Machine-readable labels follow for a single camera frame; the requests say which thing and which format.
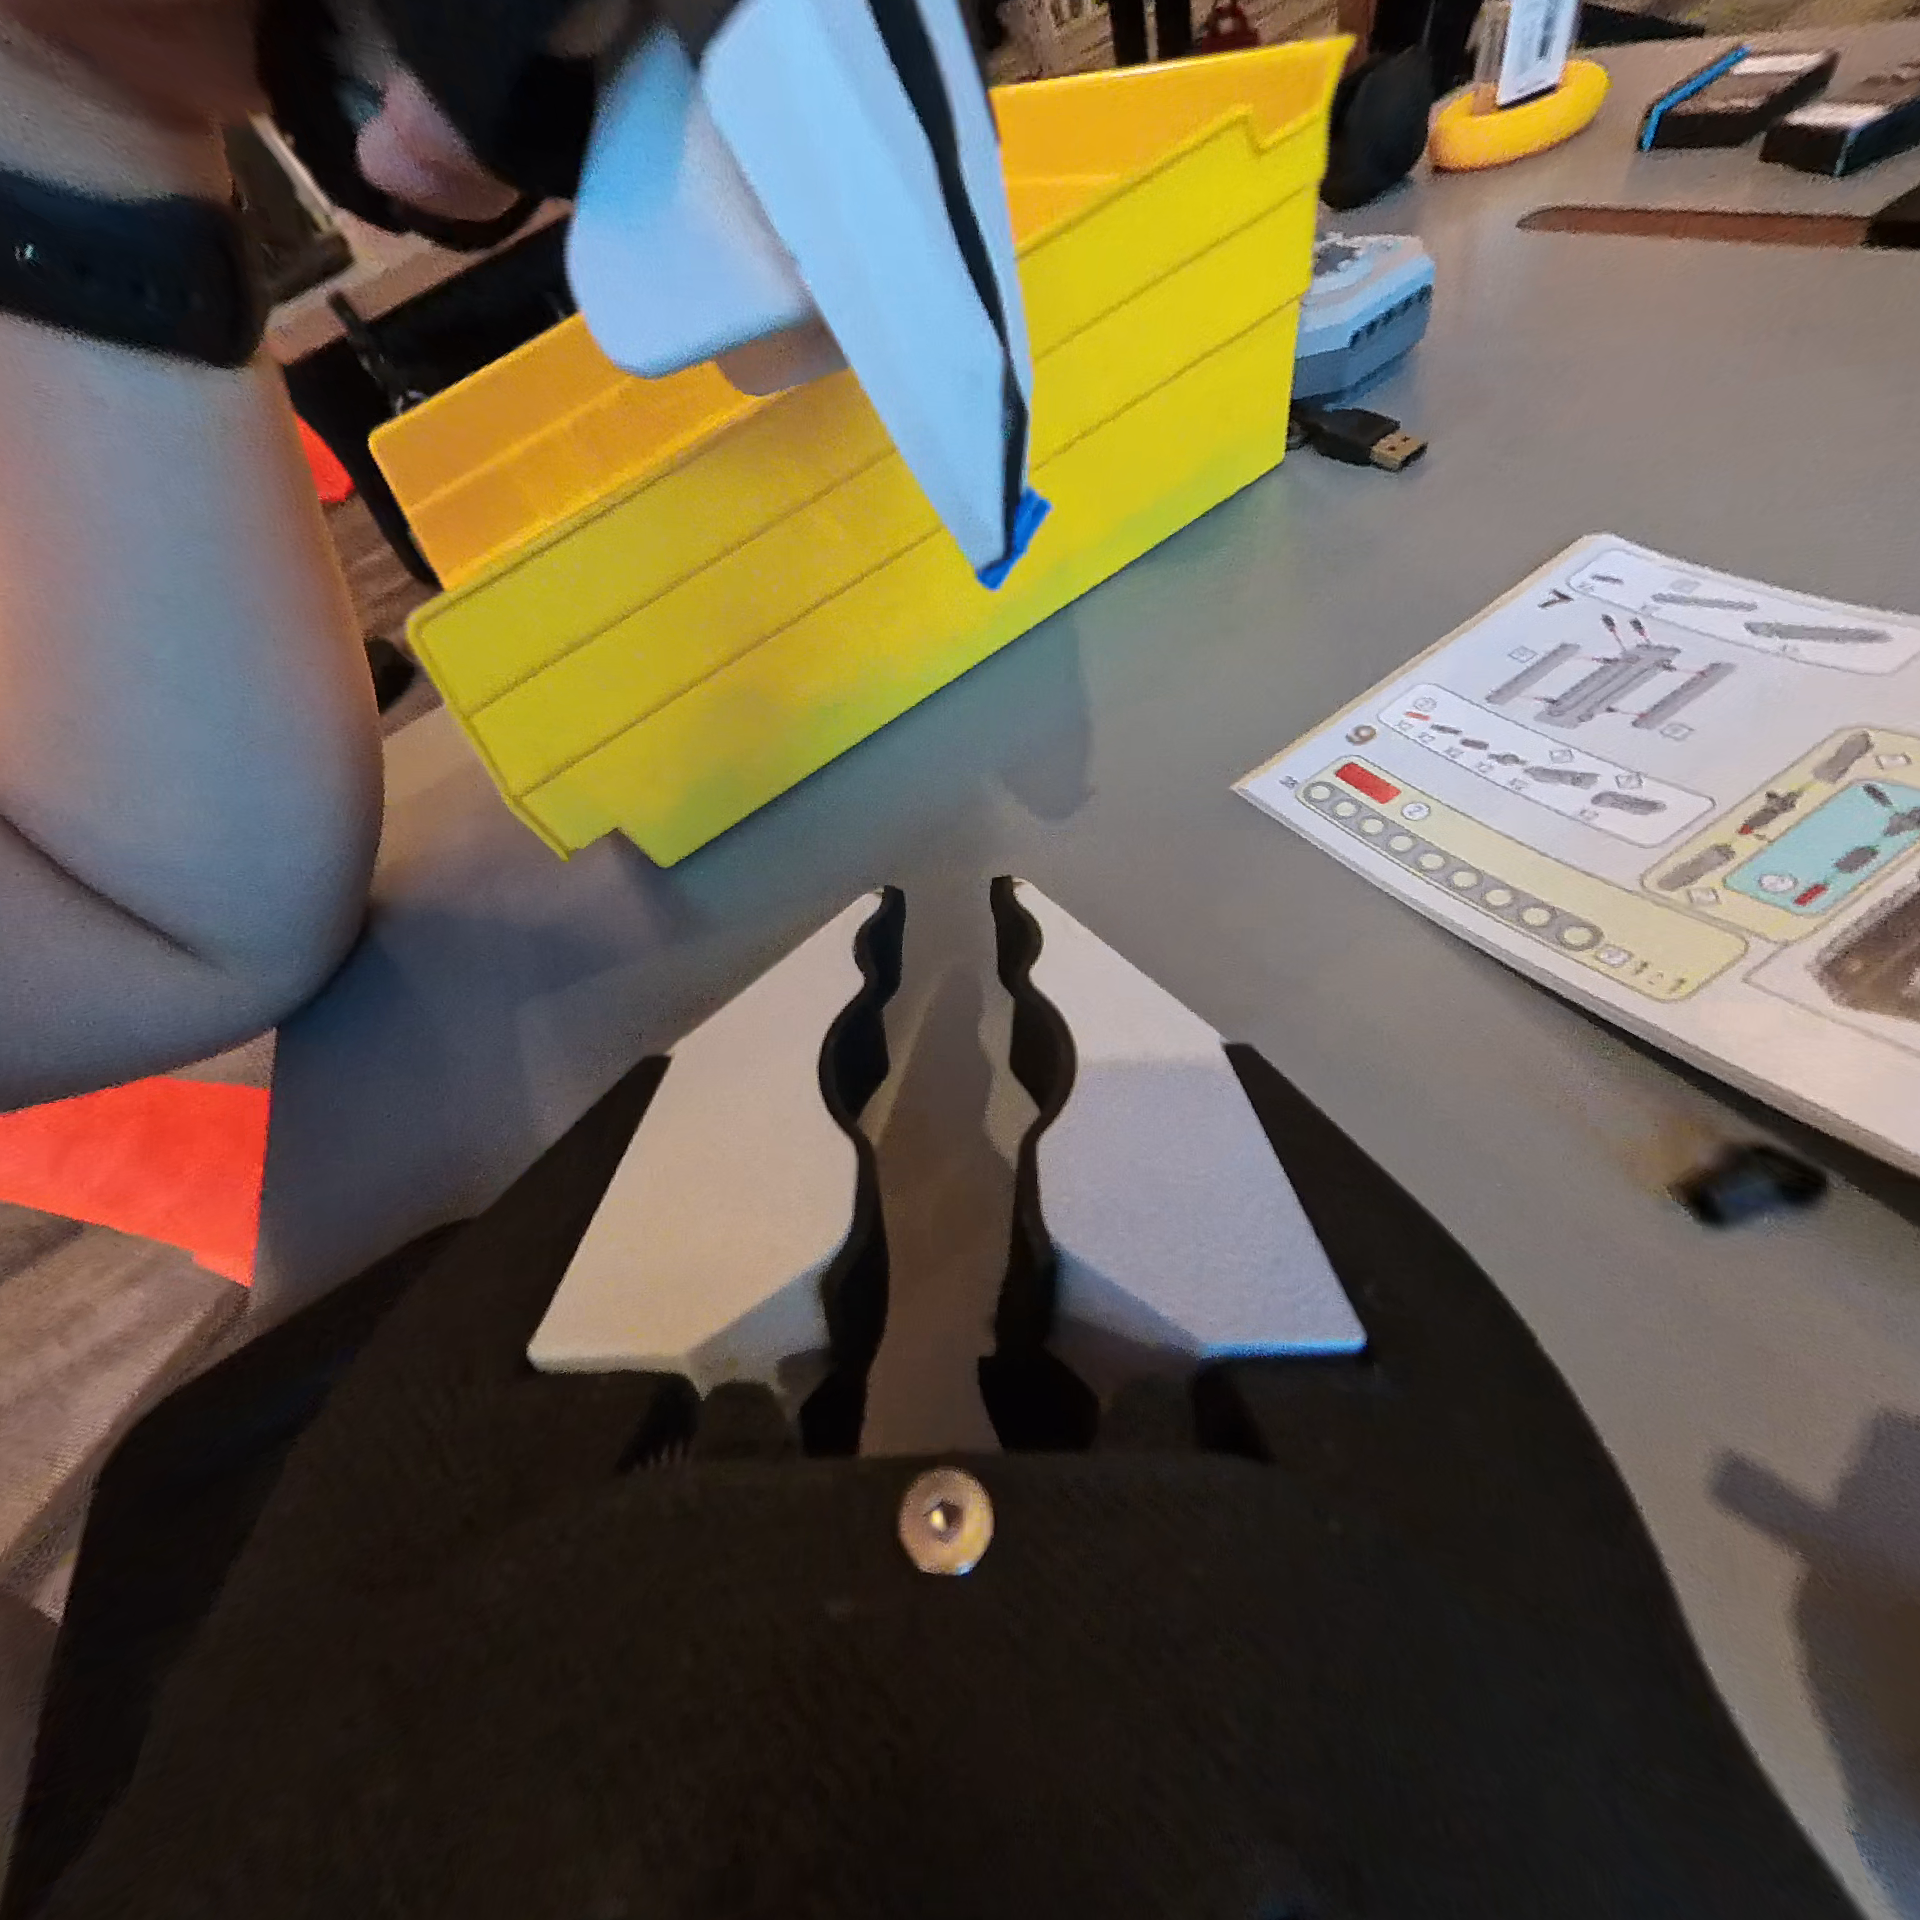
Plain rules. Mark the brown wooden strip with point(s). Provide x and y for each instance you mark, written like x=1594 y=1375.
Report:
x=1681 y=224

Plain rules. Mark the yellow plastic bin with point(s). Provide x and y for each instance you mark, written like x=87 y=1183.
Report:
x=780 y=630

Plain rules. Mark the instruction booklet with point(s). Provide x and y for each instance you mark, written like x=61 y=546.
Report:
x=1501 y=780

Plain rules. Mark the person's left hand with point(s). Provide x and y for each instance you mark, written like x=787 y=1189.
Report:
x=120 y=61

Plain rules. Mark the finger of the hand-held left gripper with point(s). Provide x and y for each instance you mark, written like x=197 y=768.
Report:
x=991 y=194
x=840 y=180

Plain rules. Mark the small black connector piece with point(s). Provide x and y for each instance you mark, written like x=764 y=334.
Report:
x=1749 y=1185

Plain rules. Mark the small blue pin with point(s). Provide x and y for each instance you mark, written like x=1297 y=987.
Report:
x=1016 y=536

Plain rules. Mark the blue grey battery box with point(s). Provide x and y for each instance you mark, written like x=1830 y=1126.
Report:
x=1373 y=315

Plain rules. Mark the black USB plug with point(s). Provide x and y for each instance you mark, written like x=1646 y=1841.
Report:
x=1358 y=434

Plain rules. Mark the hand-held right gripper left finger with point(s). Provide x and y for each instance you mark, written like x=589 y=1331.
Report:
x=690 y=1200

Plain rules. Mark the grey desk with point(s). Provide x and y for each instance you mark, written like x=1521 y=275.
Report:
x=1574 y=391

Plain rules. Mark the black round ball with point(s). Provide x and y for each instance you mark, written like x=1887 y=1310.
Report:
x=1381 y=128

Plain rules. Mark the black wristband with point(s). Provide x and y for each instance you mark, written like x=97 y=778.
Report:
x=120 y=263

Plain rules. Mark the black box with blue edge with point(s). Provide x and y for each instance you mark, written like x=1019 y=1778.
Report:
x=1853 y=135
x=1741 y=91

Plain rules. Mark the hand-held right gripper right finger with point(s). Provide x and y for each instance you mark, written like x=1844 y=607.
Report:
x=1201 y=1200

